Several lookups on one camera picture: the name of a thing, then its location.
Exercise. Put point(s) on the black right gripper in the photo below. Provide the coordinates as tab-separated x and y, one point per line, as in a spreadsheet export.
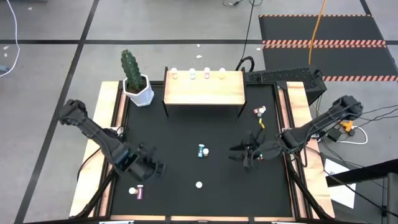
253	151

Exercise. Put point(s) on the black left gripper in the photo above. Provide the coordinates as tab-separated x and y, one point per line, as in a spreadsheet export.
144	168

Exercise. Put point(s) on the blue pill bottle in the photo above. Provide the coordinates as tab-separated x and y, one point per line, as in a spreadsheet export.
192	74
201	151

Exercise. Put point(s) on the white bottle cap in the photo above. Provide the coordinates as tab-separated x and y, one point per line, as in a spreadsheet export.
199	185

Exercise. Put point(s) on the small pink pill bottle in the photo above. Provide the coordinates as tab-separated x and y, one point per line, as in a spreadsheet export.
207	74

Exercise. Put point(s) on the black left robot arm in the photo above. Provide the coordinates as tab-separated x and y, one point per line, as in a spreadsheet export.
102	140

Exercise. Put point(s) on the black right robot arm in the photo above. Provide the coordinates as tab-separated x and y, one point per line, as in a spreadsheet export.
311	127

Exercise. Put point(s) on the light wooden shelf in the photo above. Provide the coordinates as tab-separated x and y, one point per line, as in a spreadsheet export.
203	90

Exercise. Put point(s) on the purple pill bottle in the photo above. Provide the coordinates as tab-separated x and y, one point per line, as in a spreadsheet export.
140	193

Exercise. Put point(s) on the white plant pot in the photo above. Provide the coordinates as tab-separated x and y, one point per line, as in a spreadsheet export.
143	96

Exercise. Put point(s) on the green cactus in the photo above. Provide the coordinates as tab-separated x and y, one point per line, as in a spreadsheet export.
132	70

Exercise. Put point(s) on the black power adapter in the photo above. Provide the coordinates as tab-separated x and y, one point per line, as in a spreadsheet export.
335	134

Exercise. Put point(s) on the white paper sheet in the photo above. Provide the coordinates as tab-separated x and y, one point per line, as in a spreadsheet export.
342	193

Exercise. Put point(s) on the orange power plug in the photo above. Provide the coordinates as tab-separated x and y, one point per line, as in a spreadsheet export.
346	125

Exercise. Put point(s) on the black hazard-striped floor mat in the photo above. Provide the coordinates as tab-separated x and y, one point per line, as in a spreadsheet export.
342	29

